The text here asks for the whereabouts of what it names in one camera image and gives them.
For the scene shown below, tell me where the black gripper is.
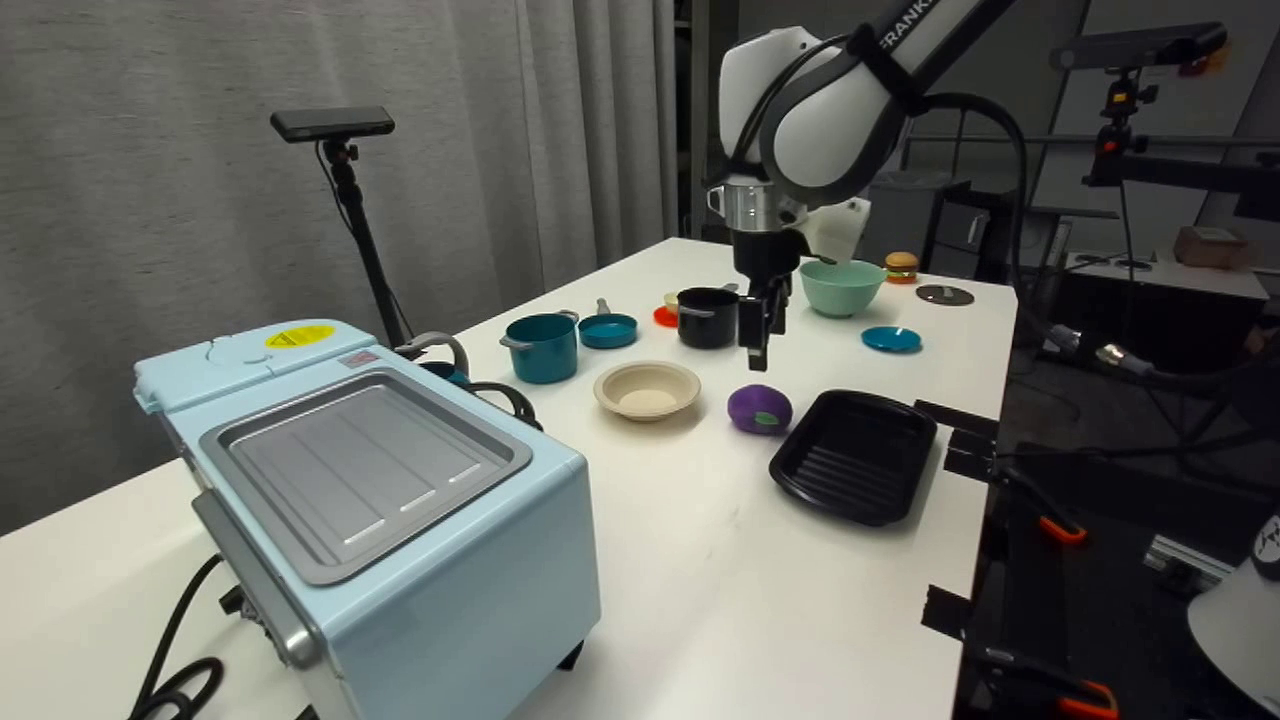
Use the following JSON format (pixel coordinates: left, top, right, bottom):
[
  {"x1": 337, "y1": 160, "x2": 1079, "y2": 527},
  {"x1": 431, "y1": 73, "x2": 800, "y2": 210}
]
[{"x1": 733, "y1": 227, "x2": 811, "y2": 377}]

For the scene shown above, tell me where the purple toy with green leaf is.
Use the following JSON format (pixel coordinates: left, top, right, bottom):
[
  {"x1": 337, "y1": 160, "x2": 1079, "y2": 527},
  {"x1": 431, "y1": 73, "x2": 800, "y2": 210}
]
[{"x1": 724, "y1": 379, "x2": 795, "y2": 440}]

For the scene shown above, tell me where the black toy pot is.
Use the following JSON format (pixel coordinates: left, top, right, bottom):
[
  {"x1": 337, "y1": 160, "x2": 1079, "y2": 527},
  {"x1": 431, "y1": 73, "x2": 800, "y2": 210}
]
[{"x1": 673, "y1": 282, "x2": 744, "y2": 350}]

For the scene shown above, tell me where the mint green bowl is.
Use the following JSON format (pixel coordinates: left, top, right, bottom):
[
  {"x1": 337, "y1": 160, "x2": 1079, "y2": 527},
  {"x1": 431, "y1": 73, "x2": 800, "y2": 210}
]
[{"x1": 795, "y1": 257, "x2": 888, "y2": 322}]

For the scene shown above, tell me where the beige shallow bowl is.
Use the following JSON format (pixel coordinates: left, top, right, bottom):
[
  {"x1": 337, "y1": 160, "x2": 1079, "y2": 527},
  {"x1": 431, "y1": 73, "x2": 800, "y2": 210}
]
[{"x1": 591, "y1": 355, "x2": 709, "y2": 423}]

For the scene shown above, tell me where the teal toy pot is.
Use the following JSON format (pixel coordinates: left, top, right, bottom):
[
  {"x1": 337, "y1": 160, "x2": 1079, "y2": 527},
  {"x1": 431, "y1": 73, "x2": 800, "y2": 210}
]
[{"x1": 497, "y1": 308, "x2": 584, "y2": 389}]

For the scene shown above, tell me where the teal flat lid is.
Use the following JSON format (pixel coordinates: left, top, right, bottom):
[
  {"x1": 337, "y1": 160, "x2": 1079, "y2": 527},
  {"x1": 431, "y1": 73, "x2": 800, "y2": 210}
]
[{"x1": 856, "y1": 318, "x2": 927, "y2": 360}]

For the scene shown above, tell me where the small blue cup orange item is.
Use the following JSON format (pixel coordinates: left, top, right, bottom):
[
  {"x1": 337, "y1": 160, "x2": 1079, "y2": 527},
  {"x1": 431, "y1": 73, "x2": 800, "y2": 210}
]
[{"x1": 578, "y1": 296, "x2": 643, "y2": 355}]

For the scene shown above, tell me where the black grill pan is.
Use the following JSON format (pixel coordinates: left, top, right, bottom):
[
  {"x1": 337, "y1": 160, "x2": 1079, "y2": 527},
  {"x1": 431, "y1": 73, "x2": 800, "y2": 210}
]
[{"x1": 763, "y1": 389, "x2": 944, "y2": 527}]

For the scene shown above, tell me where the dark round disc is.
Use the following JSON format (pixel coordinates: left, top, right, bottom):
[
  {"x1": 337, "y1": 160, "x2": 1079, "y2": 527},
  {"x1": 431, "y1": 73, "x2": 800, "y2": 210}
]
[{"x1": 912, "y1": 279, "x2": 980, "y2": 311}]

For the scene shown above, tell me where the black tripod stand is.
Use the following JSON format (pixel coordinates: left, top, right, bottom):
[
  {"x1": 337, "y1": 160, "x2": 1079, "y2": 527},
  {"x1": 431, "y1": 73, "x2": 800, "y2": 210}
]
[{"x1": 318, "y1": 135, "x2": 418, "y2": 350}]

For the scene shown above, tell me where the light blue toaster oven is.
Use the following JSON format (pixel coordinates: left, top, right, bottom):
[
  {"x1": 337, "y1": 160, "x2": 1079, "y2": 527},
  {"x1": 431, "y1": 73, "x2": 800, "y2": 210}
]
[{"x1": 127, "y1": 316, "x2": 604, "y2": 720}]

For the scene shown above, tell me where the brown box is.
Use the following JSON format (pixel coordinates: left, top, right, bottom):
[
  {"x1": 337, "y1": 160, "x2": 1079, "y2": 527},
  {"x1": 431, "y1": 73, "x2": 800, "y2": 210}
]
[{"x1": 1172, "y1": 219, "x2": 1257, "y2": 273}]

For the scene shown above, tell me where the white round object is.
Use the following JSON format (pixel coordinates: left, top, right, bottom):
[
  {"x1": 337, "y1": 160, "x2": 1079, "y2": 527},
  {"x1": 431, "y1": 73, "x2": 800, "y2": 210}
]
[{"x1": 1185, "y1": 515, "x2": 1280, "y2": 720}]

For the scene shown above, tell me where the grey curtain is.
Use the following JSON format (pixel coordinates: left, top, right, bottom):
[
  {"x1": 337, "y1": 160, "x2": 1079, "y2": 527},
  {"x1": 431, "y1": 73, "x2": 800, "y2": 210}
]
[{"x1": 0, "y1": 0, "x2": 686, "y2": 525}]

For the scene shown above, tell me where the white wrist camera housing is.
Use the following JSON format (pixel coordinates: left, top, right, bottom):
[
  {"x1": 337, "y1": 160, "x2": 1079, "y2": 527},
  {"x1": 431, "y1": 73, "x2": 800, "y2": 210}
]
[{"x1": 800, "y1": 195, "x2": 879, "y2": 265}]

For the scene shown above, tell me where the black clamp orange handle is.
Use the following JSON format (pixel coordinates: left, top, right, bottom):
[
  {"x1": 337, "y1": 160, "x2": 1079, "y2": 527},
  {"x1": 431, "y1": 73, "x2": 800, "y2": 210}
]
[
  {"x1": 918, "y1": 396, "x2": 1092, "y2": 552},
  {"x1": 918, "y1": 580, "x2": 1123, "y2": 720}
]

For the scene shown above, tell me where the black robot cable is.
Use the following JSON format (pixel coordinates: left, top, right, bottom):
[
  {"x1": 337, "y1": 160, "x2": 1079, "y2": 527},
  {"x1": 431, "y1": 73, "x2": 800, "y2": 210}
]
[{"x1": 918, "y1": 92, "x2": 1280, "y2": 404}]

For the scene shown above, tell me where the black cable loop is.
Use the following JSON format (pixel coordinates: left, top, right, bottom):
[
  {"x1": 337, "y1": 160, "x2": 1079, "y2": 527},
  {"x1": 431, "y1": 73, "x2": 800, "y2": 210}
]
[{"x1": 397, "y1": 330, "x2": 550, "y2": 432}]

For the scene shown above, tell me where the grey camera on mount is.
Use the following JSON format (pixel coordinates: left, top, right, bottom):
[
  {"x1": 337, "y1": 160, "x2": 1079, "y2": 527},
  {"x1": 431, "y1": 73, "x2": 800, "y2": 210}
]
[{"x1": 1055, "y1": 15, "x2": 1233, "y2": 190}]

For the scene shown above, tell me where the black bar camera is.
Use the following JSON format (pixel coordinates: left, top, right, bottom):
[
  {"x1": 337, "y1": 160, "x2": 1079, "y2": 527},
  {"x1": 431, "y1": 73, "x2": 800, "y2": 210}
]
[{"x1": 268, "y1": 102, "x2": 400, "y2": 148}]

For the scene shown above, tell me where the black oven power cable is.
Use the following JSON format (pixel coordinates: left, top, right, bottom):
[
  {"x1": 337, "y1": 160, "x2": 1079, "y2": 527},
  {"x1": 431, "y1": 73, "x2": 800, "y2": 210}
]
[{"x1": 127, "y1": 552, "x2": 232, "y2": 720}]

